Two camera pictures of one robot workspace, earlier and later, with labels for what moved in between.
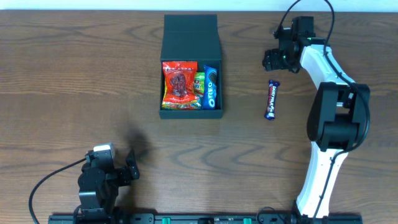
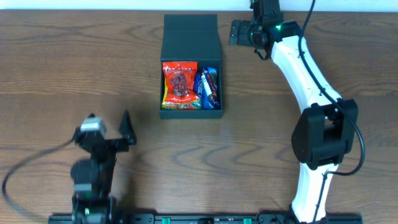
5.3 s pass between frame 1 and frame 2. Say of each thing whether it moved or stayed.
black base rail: stayed
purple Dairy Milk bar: moved
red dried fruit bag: stayed
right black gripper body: moved
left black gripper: moved
